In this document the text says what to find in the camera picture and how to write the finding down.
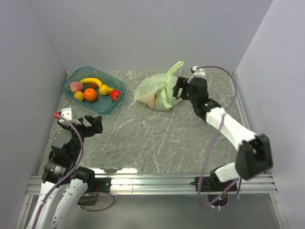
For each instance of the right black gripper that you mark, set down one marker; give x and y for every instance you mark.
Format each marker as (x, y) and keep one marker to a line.
(181, 82)

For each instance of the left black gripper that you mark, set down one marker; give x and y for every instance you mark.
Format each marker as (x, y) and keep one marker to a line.
(96, 126)

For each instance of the light green plastic bag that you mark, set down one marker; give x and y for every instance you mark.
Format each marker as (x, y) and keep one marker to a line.
(157, 91)

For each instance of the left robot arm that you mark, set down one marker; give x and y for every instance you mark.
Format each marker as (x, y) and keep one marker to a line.
(64, 181)

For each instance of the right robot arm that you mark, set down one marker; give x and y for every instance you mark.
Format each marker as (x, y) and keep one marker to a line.
(253, 151)

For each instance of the orange fruit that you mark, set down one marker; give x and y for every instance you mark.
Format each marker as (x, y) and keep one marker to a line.
(90, 95)

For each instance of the blue transparent plastic tray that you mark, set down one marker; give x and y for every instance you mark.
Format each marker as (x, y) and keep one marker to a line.
(103, 104)

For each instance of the small yellow lemon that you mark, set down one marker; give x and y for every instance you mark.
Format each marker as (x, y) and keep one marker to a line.
(79, 96)

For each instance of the yellow pear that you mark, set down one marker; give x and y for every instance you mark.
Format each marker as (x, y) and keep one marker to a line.
(105, 90)

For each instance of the small red strawberry behind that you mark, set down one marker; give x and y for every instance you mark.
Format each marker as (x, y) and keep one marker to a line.
(90, 85)

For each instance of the pink peach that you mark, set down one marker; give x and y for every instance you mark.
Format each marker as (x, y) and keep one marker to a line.
(76, 86)

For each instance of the yellow banana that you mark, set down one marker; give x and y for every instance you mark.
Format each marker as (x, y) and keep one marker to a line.
(91, 80)

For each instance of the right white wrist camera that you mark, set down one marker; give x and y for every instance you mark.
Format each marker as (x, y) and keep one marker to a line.
(197, 72)

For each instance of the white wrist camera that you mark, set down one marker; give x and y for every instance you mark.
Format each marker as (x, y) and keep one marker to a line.
(197, 72)
(67, 113)

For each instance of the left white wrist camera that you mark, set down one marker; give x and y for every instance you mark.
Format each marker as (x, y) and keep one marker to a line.
(67, 113)

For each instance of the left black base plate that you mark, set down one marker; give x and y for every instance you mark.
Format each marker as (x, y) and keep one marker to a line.
(100, 184)

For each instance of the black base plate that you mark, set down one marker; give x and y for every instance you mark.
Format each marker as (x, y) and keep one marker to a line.
(209, 185)
(100, 184)

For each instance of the right side aluminium rail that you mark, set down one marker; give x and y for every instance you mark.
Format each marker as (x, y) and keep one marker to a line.
(239, 104)

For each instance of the black box under rail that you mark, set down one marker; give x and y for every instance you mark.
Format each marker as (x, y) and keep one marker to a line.
(88, 200)

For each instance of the aluminium mounting rail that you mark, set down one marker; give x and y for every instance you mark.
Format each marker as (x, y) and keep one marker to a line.
(177, 184)

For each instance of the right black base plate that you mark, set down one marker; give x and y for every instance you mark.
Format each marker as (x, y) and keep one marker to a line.
(209, 185)

